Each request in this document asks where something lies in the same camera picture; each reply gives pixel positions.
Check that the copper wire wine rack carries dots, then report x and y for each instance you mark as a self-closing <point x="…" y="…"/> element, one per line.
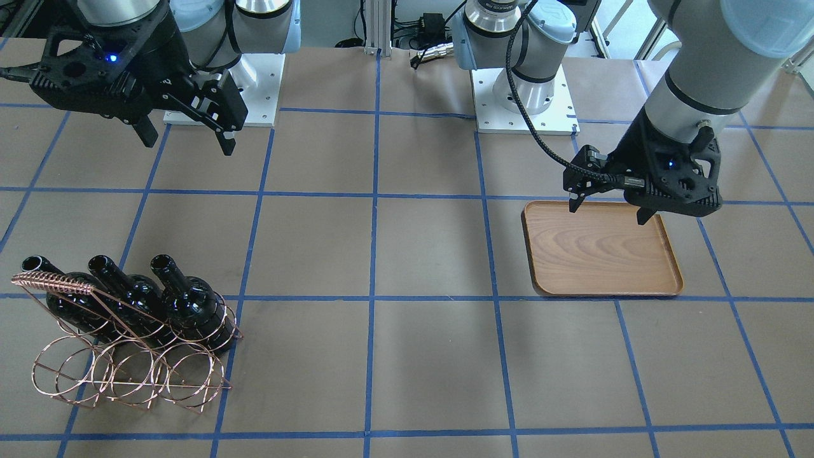
<point x="77" y="370"/>

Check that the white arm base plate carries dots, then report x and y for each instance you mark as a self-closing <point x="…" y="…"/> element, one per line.
<point x="259" y="77"/>
<point x="549" y="105"/>

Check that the brown wooden tray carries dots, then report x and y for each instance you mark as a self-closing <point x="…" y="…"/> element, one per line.
<point x="600" y="250"/>

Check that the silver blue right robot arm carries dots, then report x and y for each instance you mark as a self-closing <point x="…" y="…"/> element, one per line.
<point x="216" y="33"/>

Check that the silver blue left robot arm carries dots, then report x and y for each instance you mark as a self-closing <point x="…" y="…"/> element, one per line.
<point x="728" y="50"/>

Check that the black power adapter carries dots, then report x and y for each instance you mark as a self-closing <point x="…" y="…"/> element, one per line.
<point x="431" y="29"/>

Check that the aluminium frame post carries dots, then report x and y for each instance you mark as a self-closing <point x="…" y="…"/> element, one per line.
<point x="377" y="20"/>

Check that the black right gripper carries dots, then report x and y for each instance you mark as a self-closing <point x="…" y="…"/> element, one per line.
<point x="166" y="56"/>

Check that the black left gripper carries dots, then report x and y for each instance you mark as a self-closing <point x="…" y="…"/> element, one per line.
<point x="631" y="154"/>

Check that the dark wine bottle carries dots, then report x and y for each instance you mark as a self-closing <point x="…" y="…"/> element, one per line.
<point x="194" y="310"/>
<point x="139" y="302"/>
<point x="80" y="310"/>

